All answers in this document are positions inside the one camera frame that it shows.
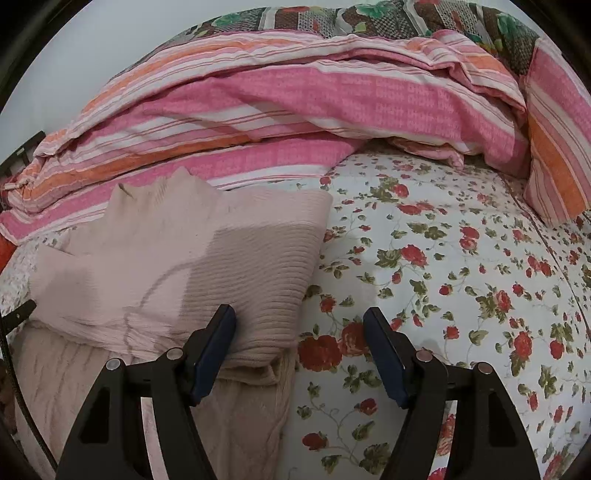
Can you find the white red floral bedsheet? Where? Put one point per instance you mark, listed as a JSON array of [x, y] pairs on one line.
[[456, 261]]

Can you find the dark wooden headboard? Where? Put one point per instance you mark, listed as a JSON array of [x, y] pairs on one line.
[[20, 158]]

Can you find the pale pink knit sweater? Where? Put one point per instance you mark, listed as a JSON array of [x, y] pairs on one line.
[[153, 269]]

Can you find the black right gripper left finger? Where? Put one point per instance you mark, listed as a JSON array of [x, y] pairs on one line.
[[206, 350]]

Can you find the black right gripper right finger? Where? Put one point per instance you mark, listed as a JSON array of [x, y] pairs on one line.
[[393, 354]]

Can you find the dark floral patchwork quilt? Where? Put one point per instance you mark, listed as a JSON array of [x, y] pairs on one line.
[[500, 34]]

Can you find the pink orange striped blanket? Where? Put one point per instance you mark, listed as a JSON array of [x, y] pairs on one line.
[[246, 107]]

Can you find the red orange pillow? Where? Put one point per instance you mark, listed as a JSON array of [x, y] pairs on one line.
[[7, 249]]

